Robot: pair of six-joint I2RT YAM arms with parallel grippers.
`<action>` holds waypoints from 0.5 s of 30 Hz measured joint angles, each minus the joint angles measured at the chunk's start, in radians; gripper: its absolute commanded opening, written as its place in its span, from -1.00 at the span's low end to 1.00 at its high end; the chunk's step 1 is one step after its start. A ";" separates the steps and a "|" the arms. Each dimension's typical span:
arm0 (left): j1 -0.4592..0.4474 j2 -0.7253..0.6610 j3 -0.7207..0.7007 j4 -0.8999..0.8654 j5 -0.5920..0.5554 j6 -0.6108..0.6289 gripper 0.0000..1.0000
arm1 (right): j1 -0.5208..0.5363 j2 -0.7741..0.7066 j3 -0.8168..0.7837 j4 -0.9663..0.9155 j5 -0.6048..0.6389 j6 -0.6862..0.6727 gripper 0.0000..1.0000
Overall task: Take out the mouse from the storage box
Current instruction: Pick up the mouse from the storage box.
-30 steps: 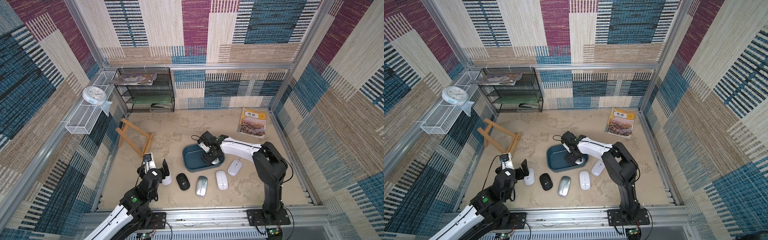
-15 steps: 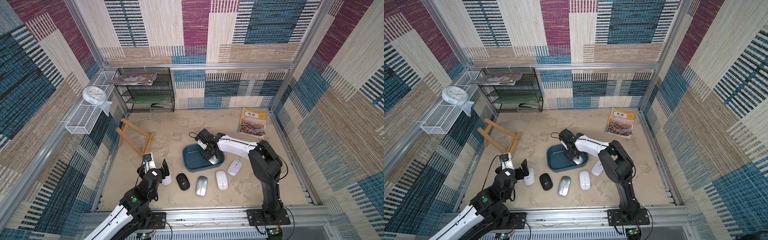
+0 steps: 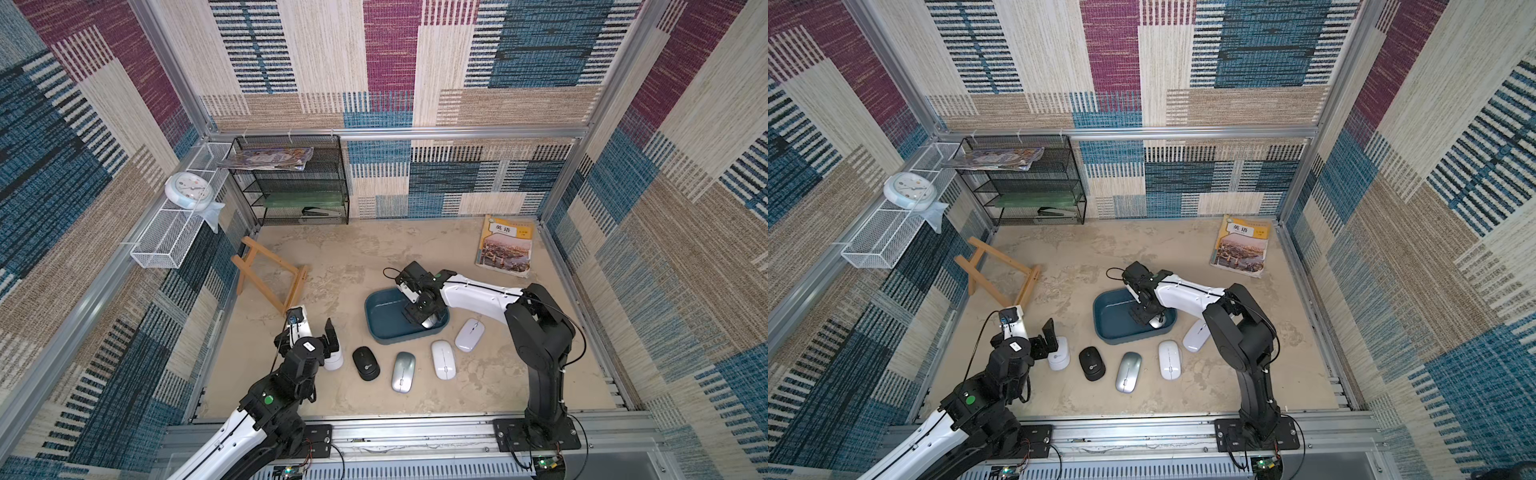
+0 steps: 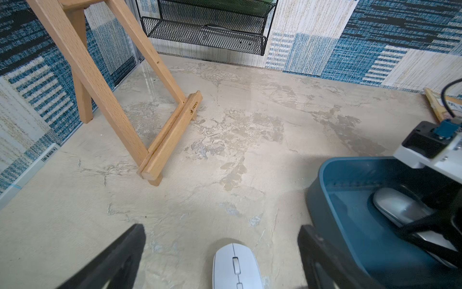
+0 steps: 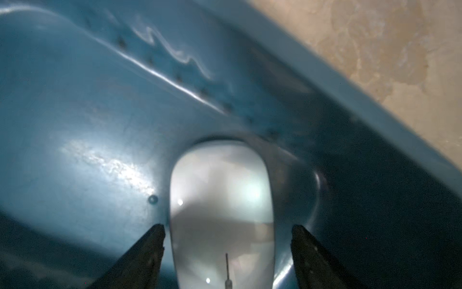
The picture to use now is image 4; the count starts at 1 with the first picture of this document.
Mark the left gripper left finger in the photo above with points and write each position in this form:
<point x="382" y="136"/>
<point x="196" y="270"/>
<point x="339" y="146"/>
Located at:
<point x="115" y="267"/>

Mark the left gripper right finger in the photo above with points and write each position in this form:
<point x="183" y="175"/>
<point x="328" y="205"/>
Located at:
<point x="325" y="267"/>

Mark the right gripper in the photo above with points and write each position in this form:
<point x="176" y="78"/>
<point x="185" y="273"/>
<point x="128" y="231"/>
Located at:
<point x="447" y="201"/>

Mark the silver mouse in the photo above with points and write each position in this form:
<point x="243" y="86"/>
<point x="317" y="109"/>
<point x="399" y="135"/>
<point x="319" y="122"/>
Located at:
<point x="406" y="212"/>

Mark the teal plastic storage box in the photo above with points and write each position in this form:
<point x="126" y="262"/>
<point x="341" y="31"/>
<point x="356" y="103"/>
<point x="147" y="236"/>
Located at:
<point x="340" y="203"/>

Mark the white slim mouse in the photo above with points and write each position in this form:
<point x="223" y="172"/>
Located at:
<point x="236" y="267"/>

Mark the black wire mesh shelf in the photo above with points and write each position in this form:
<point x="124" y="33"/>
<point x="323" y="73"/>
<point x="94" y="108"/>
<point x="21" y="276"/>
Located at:
<point x="240" y="26"/>

